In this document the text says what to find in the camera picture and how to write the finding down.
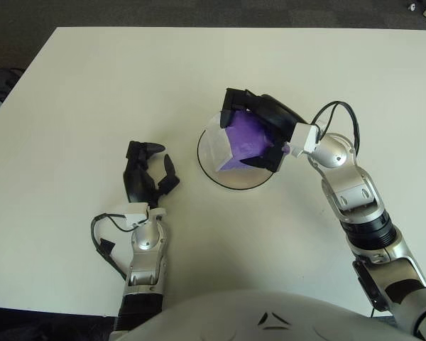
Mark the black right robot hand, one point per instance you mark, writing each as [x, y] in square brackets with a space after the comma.
[273, 113]

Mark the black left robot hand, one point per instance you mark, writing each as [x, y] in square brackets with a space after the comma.
[138, 181]

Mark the purple tissue paper pack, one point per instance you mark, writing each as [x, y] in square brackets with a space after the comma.
[245, 138]

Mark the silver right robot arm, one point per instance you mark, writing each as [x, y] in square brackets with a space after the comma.
[351, 188]

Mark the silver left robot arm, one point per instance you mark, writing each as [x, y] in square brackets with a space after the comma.
[143, 245]

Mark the white plate with black rim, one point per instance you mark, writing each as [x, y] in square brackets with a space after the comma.
[234, 177]

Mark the black bag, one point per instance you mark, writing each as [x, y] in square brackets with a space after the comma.
[1, 81]

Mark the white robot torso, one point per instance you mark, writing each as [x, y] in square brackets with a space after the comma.
[241, 319]

